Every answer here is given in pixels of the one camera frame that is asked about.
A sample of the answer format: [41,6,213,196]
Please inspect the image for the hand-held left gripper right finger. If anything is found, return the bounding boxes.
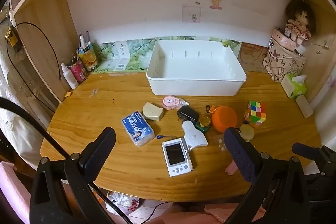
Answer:
[224,127,311,224]

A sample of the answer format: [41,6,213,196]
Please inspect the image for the clear plastic packet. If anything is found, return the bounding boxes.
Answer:
[214,134,229,153]

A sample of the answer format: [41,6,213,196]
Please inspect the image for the brown hair rag doll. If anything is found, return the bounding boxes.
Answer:
[284,0,316,45]

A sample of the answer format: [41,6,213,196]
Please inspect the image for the pink round box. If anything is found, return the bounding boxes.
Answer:
[271,27,300,52]

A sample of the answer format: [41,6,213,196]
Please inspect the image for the pink round packet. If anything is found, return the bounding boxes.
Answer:
[162,95,190,110]

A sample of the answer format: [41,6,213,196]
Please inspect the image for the wooden desk hutch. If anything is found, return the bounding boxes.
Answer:
[9,0,336,119]

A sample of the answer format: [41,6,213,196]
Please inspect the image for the white handheld plastic gadget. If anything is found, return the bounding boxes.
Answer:
[182,121,209,150]

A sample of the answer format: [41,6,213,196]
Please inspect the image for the white rectangular box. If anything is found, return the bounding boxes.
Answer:
[295,94,314,119]

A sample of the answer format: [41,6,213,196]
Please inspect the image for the white spray bottle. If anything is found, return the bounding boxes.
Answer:
[60,63,79,90]

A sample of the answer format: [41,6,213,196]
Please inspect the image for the white screen electronic device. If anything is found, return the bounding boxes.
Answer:
[162,137,195,178]

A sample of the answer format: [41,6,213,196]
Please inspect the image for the brown paper sheet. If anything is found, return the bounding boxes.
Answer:
[237,42,272,74]

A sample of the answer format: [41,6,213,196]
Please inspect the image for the white plastic bin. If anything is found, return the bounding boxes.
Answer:
[146,39,247,97]

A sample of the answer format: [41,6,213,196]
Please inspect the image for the beige soap bar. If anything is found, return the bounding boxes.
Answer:
[142,102,164,121]

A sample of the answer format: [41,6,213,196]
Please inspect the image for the white booklet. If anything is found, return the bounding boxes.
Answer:
[108,40,131,72]

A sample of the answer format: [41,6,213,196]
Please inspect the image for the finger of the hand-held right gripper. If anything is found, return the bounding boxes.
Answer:
[292,143,324,160]

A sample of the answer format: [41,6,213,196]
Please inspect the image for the red can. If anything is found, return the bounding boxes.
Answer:
[67,59,89,83]

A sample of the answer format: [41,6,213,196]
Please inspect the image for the pale yellow round disc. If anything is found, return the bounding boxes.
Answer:
[239,123,255,142]

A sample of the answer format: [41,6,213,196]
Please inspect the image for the black power adapter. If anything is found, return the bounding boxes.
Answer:
[177,105,200,124]

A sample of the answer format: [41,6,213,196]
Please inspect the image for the green tissue box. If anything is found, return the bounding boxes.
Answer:
[281,73,308,98]

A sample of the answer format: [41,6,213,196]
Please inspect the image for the letter print fabric bag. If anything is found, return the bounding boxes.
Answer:
[262,38,307,83]

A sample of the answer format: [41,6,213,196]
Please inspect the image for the green grape print mat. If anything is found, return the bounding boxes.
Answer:
[90,35,242,74]

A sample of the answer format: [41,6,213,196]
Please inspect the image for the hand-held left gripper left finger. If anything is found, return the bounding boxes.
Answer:
[30,127,116,224]

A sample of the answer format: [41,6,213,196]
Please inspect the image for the white tubes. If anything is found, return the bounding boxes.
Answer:
[79,31,91,47]

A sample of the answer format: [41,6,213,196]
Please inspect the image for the orange round container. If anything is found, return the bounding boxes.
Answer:
[211,105,238,133]

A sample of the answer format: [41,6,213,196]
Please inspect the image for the thin black wall cable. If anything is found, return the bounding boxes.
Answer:
[6,22,64,112]

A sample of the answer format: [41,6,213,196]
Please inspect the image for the person's pink clothing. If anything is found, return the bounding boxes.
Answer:
[110,202,265,224]

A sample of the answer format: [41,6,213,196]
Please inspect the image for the pink square wall sticker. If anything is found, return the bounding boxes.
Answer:
[182,5,202,23]

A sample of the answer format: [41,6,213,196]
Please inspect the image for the small gold lid jar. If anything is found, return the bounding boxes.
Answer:
[195,114,212,133]

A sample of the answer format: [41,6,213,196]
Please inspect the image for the blue printed card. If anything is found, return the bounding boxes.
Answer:
[121,110,155,147]

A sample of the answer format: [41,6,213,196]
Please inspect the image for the multicoloured puzzle cube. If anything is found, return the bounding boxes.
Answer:
[244,100,267,128]

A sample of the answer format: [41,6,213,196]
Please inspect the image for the white plastic bag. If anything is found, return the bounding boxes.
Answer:
[107,191,143,217]

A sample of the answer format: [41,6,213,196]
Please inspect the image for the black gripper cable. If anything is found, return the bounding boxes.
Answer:
[0,97,133,224]

